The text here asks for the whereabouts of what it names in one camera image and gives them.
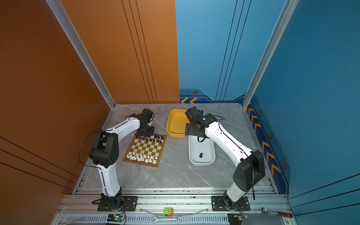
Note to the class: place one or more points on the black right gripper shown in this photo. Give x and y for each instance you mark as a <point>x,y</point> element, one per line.
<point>189,130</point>

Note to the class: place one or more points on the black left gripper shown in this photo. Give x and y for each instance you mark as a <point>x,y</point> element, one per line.
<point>152,132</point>

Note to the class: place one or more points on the yellow plastic tray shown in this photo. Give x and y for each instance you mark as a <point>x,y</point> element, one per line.
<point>176,124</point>

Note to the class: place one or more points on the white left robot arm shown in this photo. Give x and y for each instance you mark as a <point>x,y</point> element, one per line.
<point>105,153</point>

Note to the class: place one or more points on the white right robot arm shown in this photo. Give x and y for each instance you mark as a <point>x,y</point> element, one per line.
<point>250,165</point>

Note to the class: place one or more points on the black chess pieces on board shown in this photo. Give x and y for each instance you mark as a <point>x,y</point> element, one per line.
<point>150,139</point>

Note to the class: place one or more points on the white chess pieces on board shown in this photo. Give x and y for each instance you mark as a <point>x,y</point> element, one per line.
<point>141,158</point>

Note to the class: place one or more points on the green circuit board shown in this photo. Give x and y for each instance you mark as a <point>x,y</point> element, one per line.
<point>115,218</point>

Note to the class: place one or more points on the white plastic tray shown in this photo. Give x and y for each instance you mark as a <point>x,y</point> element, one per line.
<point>206,148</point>

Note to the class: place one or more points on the brown chessboard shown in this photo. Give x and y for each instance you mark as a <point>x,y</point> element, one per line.
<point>151,148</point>

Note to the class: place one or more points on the green orange small box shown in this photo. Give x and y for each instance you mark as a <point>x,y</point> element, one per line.
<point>168,211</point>

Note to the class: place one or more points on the silver wrench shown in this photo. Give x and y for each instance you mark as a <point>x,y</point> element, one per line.
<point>156,219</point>

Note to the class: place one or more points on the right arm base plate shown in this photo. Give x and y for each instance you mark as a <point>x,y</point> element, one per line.
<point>218,203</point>

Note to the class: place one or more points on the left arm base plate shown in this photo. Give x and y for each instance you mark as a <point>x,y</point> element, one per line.
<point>129,204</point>

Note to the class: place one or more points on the red handled ratchet tool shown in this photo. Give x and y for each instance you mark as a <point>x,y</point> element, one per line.
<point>279,213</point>

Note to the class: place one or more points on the aluminium left corner post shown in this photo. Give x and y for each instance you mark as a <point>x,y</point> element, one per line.
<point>63,19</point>

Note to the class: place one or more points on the aluminium corner post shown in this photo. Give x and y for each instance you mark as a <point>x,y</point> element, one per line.
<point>281,24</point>
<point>63,19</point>

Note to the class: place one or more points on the aluminium right corner post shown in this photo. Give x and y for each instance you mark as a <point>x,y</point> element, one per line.
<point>281,24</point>

